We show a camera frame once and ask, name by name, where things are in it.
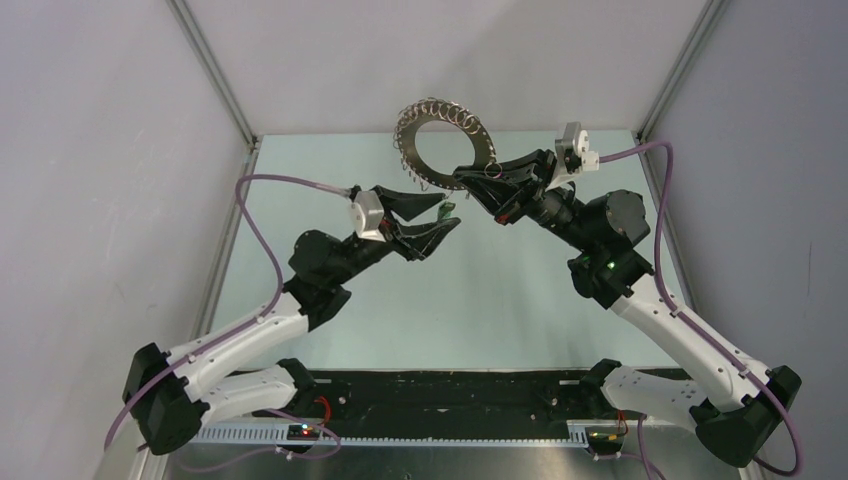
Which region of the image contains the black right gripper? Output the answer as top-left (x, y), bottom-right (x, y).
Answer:
top-left (453, 149), bottom-right (597, 253)

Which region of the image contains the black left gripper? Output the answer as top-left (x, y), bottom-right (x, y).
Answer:
top-left (331, 186), bottom-right (460, 285)

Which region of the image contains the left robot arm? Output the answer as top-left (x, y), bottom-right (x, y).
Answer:
top-left (123, 186), bottom-right (460, 455)

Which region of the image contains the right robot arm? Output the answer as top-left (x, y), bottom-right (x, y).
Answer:
top-left (453, 151), bottom-right (801, 468)

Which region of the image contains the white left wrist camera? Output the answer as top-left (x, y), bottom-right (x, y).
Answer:
top-left (349, 190), bottom-right (386, 242)

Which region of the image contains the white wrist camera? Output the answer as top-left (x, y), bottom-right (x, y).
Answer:
top-left (349, 190), bottom-right (386, 242)
top-left (548, 122), bottom-right (600, 189)

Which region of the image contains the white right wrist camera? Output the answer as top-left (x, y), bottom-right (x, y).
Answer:
top-left (548, 122), bottom-right (600, 189)

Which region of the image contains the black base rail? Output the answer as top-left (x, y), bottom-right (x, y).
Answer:
top-left (279, 369), bottom-right (640, 438)

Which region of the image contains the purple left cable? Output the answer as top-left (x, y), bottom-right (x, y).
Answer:
top-left (103, 174), bottom-right (356, 453)

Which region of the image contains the right aluminium frame post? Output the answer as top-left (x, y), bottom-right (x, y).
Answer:
top-left (634, 0), bottom-right (730, 144)

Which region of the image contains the aluminium frame post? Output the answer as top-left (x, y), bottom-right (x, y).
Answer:
top-left (634, 0), bottom-right (730, 144)
top-left (166, 0), bottom-right (259, 154)

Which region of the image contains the white slotted cable duct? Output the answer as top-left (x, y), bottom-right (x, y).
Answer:
top-left (190, 422), bottom-right (627, 448)

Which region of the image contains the left aluminium frame post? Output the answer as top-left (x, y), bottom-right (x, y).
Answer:
top-left (166, 0), bottom-right (259, 154)

